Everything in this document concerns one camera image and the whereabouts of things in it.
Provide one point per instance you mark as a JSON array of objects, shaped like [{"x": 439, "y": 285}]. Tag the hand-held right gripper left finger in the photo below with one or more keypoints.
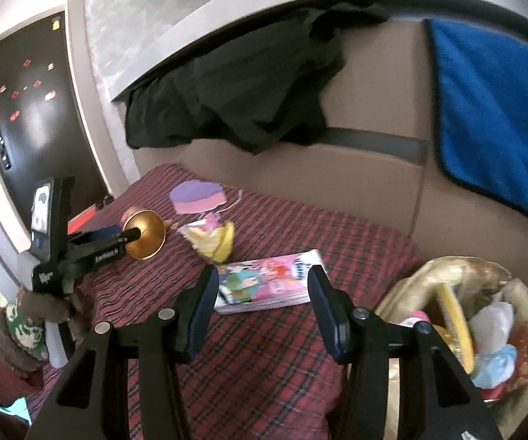
[{"x": 204, "y": 302}]

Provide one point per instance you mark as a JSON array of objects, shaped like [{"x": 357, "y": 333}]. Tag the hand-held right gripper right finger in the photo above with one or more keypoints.
[{"x": 325, "y": 302}]

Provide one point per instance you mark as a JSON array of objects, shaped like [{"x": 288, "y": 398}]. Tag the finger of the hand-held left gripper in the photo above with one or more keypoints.
[
  {"x": 101, "y": 253},
  {"x": 106, "y": 232}
]

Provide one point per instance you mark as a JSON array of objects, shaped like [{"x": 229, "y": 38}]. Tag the gold metal bowl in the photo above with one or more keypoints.
[{"x": 151, "y": 243}]

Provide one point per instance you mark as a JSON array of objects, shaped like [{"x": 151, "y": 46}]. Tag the pink cartoon packet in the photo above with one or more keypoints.
[{"x": 264, "y": 284}]

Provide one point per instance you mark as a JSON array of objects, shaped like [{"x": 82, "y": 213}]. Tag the yellow chip bag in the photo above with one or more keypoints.
[{"x": 456, "y": 325}]

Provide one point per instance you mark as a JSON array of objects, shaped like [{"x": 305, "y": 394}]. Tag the person's left hand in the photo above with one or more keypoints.
[{"x": 48, "y": 307}]

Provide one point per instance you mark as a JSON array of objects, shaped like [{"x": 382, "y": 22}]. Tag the red printed cloth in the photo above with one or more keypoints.
[{"x": 87, "y": 217}]

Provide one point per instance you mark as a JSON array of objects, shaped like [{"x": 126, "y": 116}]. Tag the yellow pink wrapper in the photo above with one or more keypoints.
[{"x": 215, "y": 243}]

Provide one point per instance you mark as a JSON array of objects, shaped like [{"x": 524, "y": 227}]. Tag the pink small packet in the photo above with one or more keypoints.
[{"x": 415, "y": 318}]

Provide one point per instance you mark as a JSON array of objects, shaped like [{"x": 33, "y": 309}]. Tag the red plaid blanket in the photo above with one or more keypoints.
[{"x": 268, "y": 376}]

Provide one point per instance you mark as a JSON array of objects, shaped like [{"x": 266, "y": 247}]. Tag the purple pink round box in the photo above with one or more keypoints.
[{"x": 195, "y": 197}]

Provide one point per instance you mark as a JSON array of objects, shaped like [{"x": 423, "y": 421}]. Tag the door lock panel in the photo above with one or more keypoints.
[{"x": 2, "y": 146}]

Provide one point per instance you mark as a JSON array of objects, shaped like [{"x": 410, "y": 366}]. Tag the brown cardboard box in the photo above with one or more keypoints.
[{"x": 337, "y": 183}]

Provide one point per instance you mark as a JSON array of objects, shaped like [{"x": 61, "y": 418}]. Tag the pink door stickers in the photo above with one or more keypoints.
[{"x": 16, "y": 94}]

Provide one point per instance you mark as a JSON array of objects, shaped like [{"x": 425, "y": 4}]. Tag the white crumpled tissue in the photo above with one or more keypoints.
[{"x": 493, "y": 325}]

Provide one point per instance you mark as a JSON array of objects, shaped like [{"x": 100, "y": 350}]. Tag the light blue tissue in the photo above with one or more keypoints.
[{"x": 497, "y": 364}]

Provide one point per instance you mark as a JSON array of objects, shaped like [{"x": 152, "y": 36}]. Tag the black cloth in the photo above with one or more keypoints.
[{"x": 245, "y": 91}]

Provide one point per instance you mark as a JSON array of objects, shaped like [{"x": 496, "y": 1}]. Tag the white furniture panel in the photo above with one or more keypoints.
[{"x": 245, "y": 23}]

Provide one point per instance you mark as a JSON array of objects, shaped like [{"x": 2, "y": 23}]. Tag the blue towel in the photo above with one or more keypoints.
[{"x": 497, "y": 114}]

